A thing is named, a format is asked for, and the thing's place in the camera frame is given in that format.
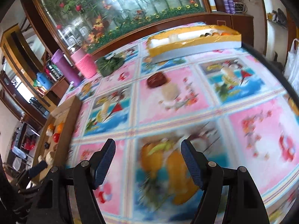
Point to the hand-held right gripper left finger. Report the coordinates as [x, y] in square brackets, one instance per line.
[105, 161]

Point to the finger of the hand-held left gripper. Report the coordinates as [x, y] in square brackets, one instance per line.
[37, 169]

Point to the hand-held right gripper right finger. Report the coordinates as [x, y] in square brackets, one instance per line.
[191, 163]

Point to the orange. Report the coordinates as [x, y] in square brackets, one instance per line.
[225, 34]
[50, 127]
[60, 127]

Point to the cardboard box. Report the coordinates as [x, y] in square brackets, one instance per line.
[67, 121]

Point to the beige foam fruit net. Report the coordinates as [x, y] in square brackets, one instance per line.
[50, 156]
[41, 158]
[169, 91]

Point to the small dark fruit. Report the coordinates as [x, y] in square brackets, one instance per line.
[46, 145]

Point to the small brown fruit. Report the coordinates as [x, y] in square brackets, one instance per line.
[55, 147]

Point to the bright red fruit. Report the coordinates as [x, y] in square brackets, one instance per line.
[56, 137]

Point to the white cake near orange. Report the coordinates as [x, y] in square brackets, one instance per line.
[49, 133]

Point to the printed fruit tablecloth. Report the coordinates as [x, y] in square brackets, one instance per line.
[257, 121]

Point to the green plastic bag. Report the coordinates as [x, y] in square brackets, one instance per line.
[36, 83]

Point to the blue thermos jug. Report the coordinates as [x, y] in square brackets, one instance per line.
[44, 80]

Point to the dark red fruit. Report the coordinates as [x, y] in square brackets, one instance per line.
[156, 79]

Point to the pink bottle with knitted sleeve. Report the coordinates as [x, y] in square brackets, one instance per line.
[86, 67]

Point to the green leafy bundle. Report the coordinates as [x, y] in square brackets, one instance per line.
[109, 65]

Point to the steel thermos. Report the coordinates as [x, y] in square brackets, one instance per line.
[55, 72]

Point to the purple thermos bottle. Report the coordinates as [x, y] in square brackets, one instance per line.
[66, 70]

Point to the yellow flat box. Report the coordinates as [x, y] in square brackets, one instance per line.
[193, 49]

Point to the wooden display shelf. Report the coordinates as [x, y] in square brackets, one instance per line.
[14, 51]

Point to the white packing paper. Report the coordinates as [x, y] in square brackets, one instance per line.
[186, 36]

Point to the white plastic bag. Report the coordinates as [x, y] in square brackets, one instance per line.
[292, 63]

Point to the glass panel with artificial flowers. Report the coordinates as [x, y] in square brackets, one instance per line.
[140, 0]

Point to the wall shelf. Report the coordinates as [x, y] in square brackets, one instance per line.
[276, 18]

